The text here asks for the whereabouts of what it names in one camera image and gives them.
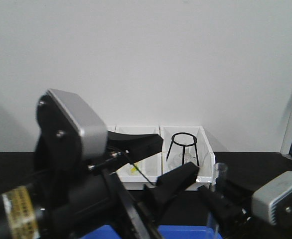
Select right white storage bin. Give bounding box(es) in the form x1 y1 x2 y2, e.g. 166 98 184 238
160 125 215 191

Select middle white storage bin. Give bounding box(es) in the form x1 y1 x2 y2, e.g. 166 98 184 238
108 125 162 190

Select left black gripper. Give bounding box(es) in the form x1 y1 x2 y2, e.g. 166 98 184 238
68 131 199 239

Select clear glass test tube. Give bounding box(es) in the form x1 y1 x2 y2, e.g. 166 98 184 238
205 162 228 239

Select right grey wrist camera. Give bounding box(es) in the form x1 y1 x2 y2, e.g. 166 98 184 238
252 171 292 226

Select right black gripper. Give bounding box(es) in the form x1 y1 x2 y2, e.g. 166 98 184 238
198 186 292 239

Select white storage bin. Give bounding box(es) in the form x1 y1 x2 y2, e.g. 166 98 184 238
160 125 215 191
108 125 162 190

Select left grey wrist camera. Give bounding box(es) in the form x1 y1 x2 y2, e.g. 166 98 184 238
34 89 108 172

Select green yellow droppers in bin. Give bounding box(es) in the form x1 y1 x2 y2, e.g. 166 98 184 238
128 163 140 176

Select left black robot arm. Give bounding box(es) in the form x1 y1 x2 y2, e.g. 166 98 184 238
0 132 199 239

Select clear glass flask in bin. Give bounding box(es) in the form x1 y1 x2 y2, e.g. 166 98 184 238
168 151 199 170

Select black metal tripod stand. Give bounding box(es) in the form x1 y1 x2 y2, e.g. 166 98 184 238
166 132 200 167

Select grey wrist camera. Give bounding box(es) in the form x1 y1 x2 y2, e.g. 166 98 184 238
252 171 292 226
34 89 108 172

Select blue plastic tray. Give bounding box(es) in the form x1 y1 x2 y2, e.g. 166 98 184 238
85 225 222 239

